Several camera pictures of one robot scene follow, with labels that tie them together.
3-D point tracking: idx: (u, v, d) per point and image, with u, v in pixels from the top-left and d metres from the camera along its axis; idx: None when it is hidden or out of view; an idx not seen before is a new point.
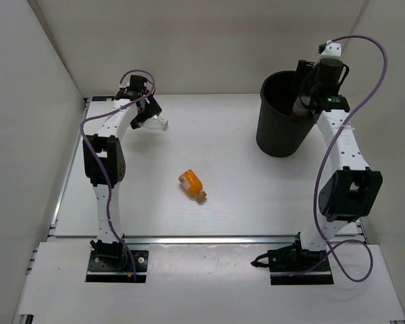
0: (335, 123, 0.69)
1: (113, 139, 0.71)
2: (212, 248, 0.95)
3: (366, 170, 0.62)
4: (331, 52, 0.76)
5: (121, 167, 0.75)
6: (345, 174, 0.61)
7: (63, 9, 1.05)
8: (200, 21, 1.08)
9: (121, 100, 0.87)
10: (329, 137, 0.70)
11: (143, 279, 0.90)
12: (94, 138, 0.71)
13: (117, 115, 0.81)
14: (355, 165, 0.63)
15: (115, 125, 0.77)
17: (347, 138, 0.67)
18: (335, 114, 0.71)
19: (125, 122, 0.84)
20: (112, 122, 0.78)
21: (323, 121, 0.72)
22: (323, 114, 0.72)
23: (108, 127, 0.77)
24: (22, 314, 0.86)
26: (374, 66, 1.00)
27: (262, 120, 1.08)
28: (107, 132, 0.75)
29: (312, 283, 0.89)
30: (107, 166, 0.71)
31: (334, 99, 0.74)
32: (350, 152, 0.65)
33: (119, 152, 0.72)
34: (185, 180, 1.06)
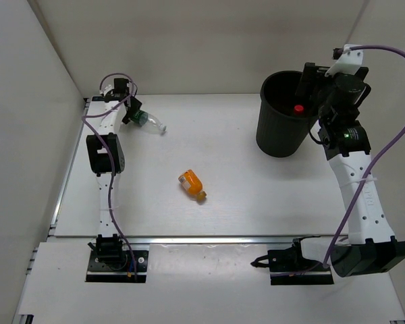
0: (354, 173, 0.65)
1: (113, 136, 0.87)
2: (212, 248, 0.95)
3: (391, 240, 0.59)
4: (352, 59, 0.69)
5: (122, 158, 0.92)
6: (370, 251, 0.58)
7: (64, 9, 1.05)
8: (199, 21, 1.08)
9: (112, 102, 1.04)
10: (347, 189, 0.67)
11: (143, 279, 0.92)
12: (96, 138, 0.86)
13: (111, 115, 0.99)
14: (378, 233, 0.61)
15: (111, 125, 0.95)
17: (369, 195, 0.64)
18: (354, 158, 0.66)
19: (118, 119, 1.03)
20: (108, 121, 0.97)
21: (341, 165, 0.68)
22: (340, 158, 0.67)
23: (105, 126, 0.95)
24: (22, 314, 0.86)
26: (381, 67, 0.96)
27: (262, 118, 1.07)
28: (106, 131, 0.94)
29: (313, 282, 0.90)
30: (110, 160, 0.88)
31: (352, 134, 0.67)
32: (373, 218, 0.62)
33: (119, 145, 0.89)
34: (185, 180, 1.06)
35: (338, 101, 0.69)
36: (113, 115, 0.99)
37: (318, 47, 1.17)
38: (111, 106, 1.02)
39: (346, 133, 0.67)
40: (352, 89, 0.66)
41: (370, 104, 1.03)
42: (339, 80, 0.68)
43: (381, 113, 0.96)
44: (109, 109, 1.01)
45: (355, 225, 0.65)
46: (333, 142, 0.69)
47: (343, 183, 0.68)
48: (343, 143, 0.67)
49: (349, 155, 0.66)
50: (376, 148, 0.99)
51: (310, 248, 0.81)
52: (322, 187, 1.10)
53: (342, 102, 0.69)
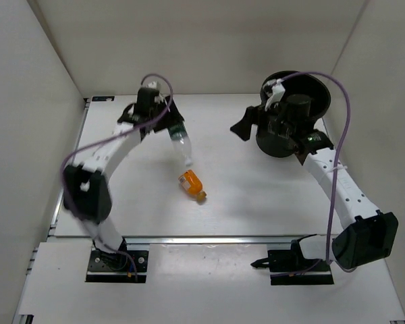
0: (327, 166, 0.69)
1: (100, 174, 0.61)
2: (212, 248, 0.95)
3: (378, 214, 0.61)
4: (279, 88, 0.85)
5: (106, 206, 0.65)
6: (362, 227, 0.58)
7: (63, 9, 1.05)
8: (198, 21, 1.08)
9: (122, 127, 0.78)
10: (326, 183, 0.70)
11: (143, 279, 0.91)
12: (77, 169, 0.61)
13: (113, 143, 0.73)
14: (364, 210, 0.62)
15: (106, 156, 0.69)
17: (345, 180, 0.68)
18: (323, 154, 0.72)
19: (121, 151, 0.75)
20: (104, 151, 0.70)
21: (312, 164, 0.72)
22: (310, 158, 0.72)
23: (97, 157, 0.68)
24: (22, 314, 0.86)
26: (379, 67, 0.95)
27: (258, 129, 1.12)
28: (95, 164, 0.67)
29: (313, 282, 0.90)
30: (86, 207, 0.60)
31: (315, 137, 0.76)
32: (355, 197, 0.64)
33: (104, 190, 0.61)
34: (185, 180, 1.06)
35: (292, 118, 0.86)
36: (115, 145, 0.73)
37: (318, 47, 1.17)
38: (120, 131, 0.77)
39: (310, 137, 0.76)
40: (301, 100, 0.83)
41: (367, 103, 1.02)
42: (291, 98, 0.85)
43: (379, 113, 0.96)
44: (116, 133, 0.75)
45: (343, 212, 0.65)
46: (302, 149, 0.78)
47: (321, 179, 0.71)
48: (310, 145, 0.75)
49: (316, 152, 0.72)
50: (374, 148, 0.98)
51: (310, 247, 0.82)
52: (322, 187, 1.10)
53: (297, 117, 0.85)
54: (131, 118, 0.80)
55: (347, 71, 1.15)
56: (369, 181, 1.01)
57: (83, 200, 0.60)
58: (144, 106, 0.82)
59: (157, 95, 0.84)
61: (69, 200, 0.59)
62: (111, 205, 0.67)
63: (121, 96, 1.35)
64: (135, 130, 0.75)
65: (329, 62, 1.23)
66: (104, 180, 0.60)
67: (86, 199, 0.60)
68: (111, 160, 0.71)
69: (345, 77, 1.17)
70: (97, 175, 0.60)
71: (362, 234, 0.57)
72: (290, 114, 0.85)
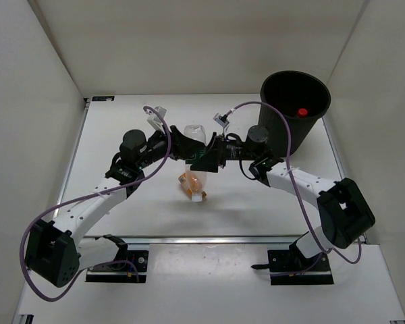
0: (282, 173, 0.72)
1: (68, 237, 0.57)
2: (212, 248, 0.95)
3: (337, 183, 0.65)
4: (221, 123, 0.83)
5: (71, 269, 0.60)
6: (325, 196, 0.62)
7: (63, 9, 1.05)
8: (198, 20, 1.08)
9: (109, 181, 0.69)
10: (289, 186, 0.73)
11: (143, 279, 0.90)
12: (44, 229, 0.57)
13: (92, 201, 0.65)
14: (325, 186, 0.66)
15: (81, 216, 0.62)
17: (300, 173, 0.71)
18: (277, 167, 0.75)
19: (102, 208, 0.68)
20: (81, 209, 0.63)
21: (273, 178, 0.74)
22: (269, 175, 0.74)
23: (71, 214, 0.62)
24: (23, 314, 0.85)
26: (379, 67, 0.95)
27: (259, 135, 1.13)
28: (65, 223, 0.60)
29: (314, 282, 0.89)
30: (46, 270, 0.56)
31: (268, 162, 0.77)
32: (313, 181, 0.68)
33: (69, 255, 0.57)
34: (185, 180, 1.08)
35: (252, 149, 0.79)
36: (95, 202, 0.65)
37: (318, 47, 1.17)
38: (104, 187, 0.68)
39: (264, 161, 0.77)
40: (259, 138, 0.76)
41: (367, 104, 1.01)
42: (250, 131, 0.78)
43: (379, 113, 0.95)
44: (99, 188, 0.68)
45: (311, 198, 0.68)
46: (262, 175, 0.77)
47: (285, 186, 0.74)
48: (265, 167, 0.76)
49: (272, 168, 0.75)
50: (374, 148, 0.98)
51: (306, 245, 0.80)
52: None
53: (257, 149, 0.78)
54: (120, 173, 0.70)
55: (347, 71, 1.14)
56: (369, 181, 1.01)
57: (46, 261, 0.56)
58: (131, 160, 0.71)
59: (143, 148, 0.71)
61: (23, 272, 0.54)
62: (77, 266, 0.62)
63: (121, 96, 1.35)
64: (121, 188, 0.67)
65: (329, 63, 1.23)
66: (69, 248, 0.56)
67: (49, 262, 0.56)
68: (88, 220, 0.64)
69: (345, 77, 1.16)
70: (65, 239, 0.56)
71: (328, 201, 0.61)
72: (252, 146, 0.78)
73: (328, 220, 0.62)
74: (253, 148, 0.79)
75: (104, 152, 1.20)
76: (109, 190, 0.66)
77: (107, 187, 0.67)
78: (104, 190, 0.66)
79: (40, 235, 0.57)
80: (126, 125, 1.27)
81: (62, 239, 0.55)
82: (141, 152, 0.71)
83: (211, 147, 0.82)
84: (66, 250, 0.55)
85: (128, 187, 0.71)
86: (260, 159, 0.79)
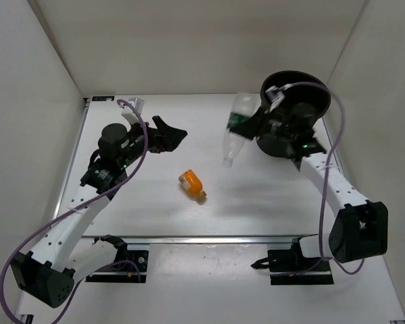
0: (318, 167, 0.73)
1: (48, 268, 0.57)
2: (212, 248, 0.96)
3: (368, 202, 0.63)
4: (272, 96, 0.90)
5: (67, 286, 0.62)
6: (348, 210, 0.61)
7: (63, 9, 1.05)
8: (198, 20, 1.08)
9: (86, 190, 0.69)
10: (319, 181, 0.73)
11: (143, 279, 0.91)
12: (25, 262, 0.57)
13: (69, 220, 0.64)
14: (353, 200, 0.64)
15: (59, 241, 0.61)
17: (336, 176, 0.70)
18: (316, 158, 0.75)
19: (85, 221, 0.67)
20: (59, 231, 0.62)
21: (308, 165, 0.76)
22: (305, 160, 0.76)
23: (49, 241, 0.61)
24: (23, 314, 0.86)
26: (378, 69, 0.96)
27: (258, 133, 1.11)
28: (46, 251, 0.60)
29: (313, 281, 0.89)
30: (38, 295, 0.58)
31: (310, 145, 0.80)
32: (345, 190, 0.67)
33: (57, 281, 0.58)
34: (185, 180, 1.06)
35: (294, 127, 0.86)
36: (73, 221, 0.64)
37: (318, 46, 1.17)
38: (81, 200, 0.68)
39: (305, 144, 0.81)
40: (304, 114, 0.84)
41: (367, 104, 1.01)
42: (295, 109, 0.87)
43: (379, 114, 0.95)
44: (75, 202, 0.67)
45: (335, 203, 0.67)
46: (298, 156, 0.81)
47: (315, 178, 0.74)
48: (304, 151, 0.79)
49: (310, 156, 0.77)
50: (374, 148, 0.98)
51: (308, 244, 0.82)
52: None
53: (300, 127, 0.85)
54: (96, 175, 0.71)
55: (347, 72, 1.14)
56: (368, 181, 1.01)
57: (36, 287, 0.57)
58: (111, 158, 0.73)
59: (124, 142, 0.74)
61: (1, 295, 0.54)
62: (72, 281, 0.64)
63: (121, 96, 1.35)
64: (99, 198, 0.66)
65: (329, 62, 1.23)
66: (52, 279, 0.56)
67: (38, 290, 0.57)
68: (70, 239, 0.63)
69: (345, 78, 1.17)
70: (44, 273, 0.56)
71: (351, 215, 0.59)
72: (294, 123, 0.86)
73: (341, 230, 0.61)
74: (295, 126, 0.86)
75: None
76: (84, 204, 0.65)
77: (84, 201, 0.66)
78: (80, 204, 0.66)
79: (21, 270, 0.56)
80: (127, 125, 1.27)
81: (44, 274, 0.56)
82: (121, 147, 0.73)
83: (255, 115, 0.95)
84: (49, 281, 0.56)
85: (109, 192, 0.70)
86: (299, 138, 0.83)
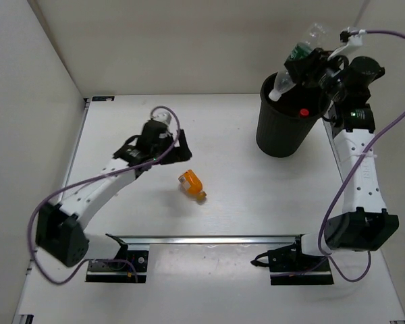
0: None
1: (75, 221, 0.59)
2: (212, 248, 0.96)
3: (383, 211, 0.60)
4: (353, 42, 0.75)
5: (80, 250, 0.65)
6: (356, 214, 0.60)
7: (64, 9, 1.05)
8: (198, 20, 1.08)
9: (117, 162, 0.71)
10: (349, 165, 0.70)
11: (143, 279, 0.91)
12: (53, 210, 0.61)
13: (99, 183, 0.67)
14: (367, 204, 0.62)
15: (88, 198, 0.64)
17: (366, 170, 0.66)
18: None
19: (111, 190, 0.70)
20: (88, 192, 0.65)
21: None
22: None
23: (79, 198, 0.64)
24: (22, 314, 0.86)
26: None
27: (261, 132, 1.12)
28: (73, 205, 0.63)
29: (314, 282, 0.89)
30: (56, 250, 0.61)
31: None
32: (368, 188, 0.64)
33: (77, 237, 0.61)
34: (185, 181, 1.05)
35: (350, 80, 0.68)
36: (102, 185, 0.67)
37: None
38: (112, 169, 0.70)
39: None
40: (365, 67, 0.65)
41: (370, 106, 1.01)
42: (356, 59, 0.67)
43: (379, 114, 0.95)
44: (107, 170, 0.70)
45: (349, 196, 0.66)
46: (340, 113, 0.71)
47: None
48: None
49: None
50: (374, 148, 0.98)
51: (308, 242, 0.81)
52: (321, 189, 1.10)
53: None
54: (129, 152, 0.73)
55: None
56: None
57: (55, 243, 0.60)
58: (146, 143, 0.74)
59: (163, 133, 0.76)
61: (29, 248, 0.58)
62: (86, 247, 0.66)
63: (121, 96, 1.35)
64: (129, 170, 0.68)
65: None
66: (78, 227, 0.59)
67: (57, 244, 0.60)
68: (96, 202, 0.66)
69: None
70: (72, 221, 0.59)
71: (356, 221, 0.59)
72: None
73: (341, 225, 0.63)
74: None
75: (104, 152, 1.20)
76: (115, 173, 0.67)
77: (115, 170, 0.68)
78: (112, 172, 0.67)
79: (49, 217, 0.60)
80: (127, 125, 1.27)
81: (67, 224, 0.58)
82: (158, 138, 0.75)
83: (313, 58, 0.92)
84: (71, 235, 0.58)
85: (138, 169, 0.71)
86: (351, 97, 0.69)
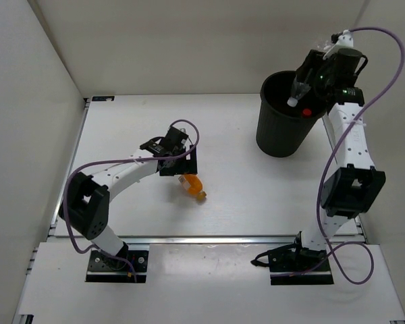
0: (346, 117, 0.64)
1: (104, 190, 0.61)
2: (212, 248, 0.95)
3: (371, 168, 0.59)
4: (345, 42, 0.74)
5: (100, 225, 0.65)
6: (347, 170, 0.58)
7: (64, 9, 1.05)
8: (198, 20, 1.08)
9: (144, 152, 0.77)
10: (339, 132, 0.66)
11: (143, 279, 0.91)
12: (84, 182, 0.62)
13: (127, 165, 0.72)
14: (358, 163, 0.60)
15: (117, 175, 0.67)
17: (356, 133, 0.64)
18: (348, 107, 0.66)
19: (134, 176, 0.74)
20: (117, 170, 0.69)
21: (335, 113, 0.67)
22: (335, 106, 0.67)
23: (109, 173, 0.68)
24: (22, 314, 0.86)
26: (377, 69, 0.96)
27: (261, 132, 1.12)
28: (104, 179, 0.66)
29: (313, 282, 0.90)
30: (79, 221, 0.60)
31: (349, 92, 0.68)
32: (358, 150, 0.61)
33: (103, 208, 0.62)
34: (185, 181, 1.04)
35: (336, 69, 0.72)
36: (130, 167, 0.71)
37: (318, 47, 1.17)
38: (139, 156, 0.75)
39: (344, 90, 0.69)
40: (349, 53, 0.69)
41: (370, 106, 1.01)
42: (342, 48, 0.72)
43: (379, 114, 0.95)
44: (135, 156, 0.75)
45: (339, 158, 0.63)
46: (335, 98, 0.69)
47: (337, 129, 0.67)
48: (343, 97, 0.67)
49: (344, 104, 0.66)
50: (374, 148, 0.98)
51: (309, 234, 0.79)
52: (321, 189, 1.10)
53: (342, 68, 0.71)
54: (155, 145, 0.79)
55: None
56: None
57: (79, 213, 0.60)
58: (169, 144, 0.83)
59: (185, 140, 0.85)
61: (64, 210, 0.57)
62: (104, 223, 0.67)
63: (121, 96, 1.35)
64: (154, 159, 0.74)
65: None
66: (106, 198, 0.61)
67: (83, 212, 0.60)
68: (122, 181, 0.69)
69: None
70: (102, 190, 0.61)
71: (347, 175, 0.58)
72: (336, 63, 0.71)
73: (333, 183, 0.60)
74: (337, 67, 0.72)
75: (104, 152, 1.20)
76: (143, 159, 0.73)
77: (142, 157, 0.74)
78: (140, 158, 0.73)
79: (78, 188, 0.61)
80: (127, 125, 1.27)
81: (99, 192, 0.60)
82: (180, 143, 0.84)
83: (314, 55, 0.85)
84: (100, 202, 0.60)
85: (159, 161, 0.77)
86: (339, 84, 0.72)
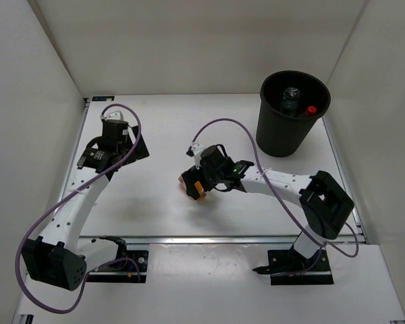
0: (257, 177, 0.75)
1: (61, 250, 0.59)
2: (212, 248, 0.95)
3: (313, 177, 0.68)
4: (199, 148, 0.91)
5: (79, 270, 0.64)
6: (306, 194, 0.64)
7: (64, 9, 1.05)
8: (198, 20, 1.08)
9: (85, 171, 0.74)
10: (266, 189, 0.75)
11: (143, 279, 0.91)
12: (38, 248, 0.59)
13: (71, 202, 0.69)
14: (302, 183, 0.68)
15: (67, 222, 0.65)
17: (276, 175, 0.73)
18: (250, 171, 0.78)
19: (88, 202, 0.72)
20: (65, 215, 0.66)
21: (249, 183, 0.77)
22: (244, 181, 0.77)
23: (58, 224, 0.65)
24: (22, 314, 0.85)
26: (377, 69, 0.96)
27: (262, 132, 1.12)
28: (55, 233, 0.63)
29: (313, 283, 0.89)
30: (56, 282, 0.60)
31: (239, 167, 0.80)
32: (290, 181, 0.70)
33: (70, 264, 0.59)
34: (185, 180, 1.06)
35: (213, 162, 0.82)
36: (76, 202, 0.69)
37: (318, 47, 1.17)
38: (82, 181, 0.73)
39: (235, 168, 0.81)
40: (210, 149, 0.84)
41: (368, 104, 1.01)
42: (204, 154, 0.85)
43: (379, 114, 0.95)
44: (76, 185, 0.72)
45: (291, 197, 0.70)
46: (237, 183, 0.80)
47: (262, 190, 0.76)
48: (238, 174, 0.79)
49: (244, 173, 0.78)
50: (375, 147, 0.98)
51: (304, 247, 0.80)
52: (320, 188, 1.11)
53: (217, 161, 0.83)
54: (93, 156, 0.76)
55: (347, 71, 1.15)
56: (368, 181, 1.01)
57: (52, 277, 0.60)
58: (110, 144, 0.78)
59: (125, 130, 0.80)
61: (18, 282, 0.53)
62: (84, 264, 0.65)
63: (121, 96, 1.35)
64: (100, 176, 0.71)
65: (330, 63, 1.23)
66: (67, 257, 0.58)
67: (55, 277, 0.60)
68: (76, 221, 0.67)
69: (345, 77, 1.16)
70: (59, 254, 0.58)
71: (310, 198, 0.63)
72: (211, 161, 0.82)
73: (314, 215, 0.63)
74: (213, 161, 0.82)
75: None
76: (86, 184, 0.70)
77: (84, 182, 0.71)
78: (82, 185, 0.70)
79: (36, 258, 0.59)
80: None
81: (56, 254, 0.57)
82: (121, 136, 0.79)
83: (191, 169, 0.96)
84: (65, 263, 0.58)
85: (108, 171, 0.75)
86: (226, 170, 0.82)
